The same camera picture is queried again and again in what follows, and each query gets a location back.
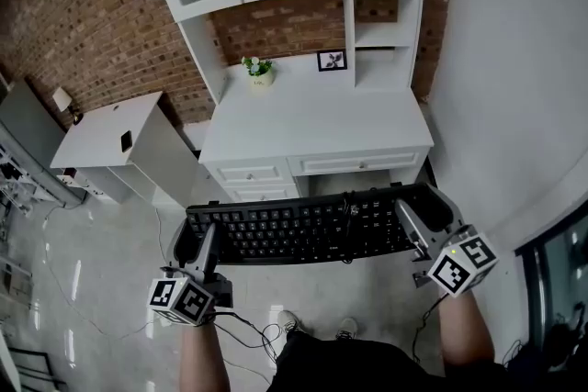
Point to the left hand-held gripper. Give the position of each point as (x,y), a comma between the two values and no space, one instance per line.
(184,298)

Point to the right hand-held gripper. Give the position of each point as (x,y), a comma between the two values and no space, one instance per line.
(459,266)

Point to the black keyboard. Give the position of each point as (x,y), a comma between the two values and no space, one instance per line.
(298,225)

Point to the person's left forearm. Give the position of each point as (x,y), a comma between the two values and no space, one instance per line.
(202,358)

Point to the person's right forearm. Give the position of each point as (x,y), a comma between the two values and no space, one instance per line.
(464,330)

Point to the person's left white shoe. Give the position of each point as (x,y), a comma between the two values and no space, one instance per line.
(289,322)

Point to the person's white shoe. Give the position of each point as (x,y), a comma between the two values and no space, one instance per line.
(289,322)
(347,328)

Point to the dark framed glass door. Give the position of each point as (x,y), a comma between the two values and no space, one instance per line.
(535,289)

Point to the black phone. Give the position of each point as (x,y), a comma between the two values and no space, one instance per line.
(126,141)

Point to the person's right white shoe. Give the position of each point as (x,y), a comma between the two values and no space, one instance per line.
(347,328)

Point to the white table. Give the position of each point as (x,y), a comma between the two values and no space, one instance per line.
(321,119)

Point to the white side cabinet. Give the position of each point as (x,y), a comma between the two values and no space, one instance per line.
(101,137)

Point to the person's black trousers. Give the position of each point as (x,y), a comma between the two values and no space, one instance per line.
(367,367)

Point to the potted plant in white pot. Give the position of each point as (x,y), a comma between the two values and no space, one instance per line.
(261,75)

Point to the white metal rack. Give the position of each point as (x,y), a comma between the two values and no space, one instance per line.
(18,183)

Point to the small lamp with white shade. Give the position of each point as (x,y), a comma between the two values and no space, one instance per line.
(62,98)

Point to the grey cabinet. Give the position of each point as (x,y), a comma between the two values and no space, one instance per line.
(27,128)

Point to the black picture frame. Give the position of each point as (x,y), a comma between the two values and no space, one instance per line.
(331,60)

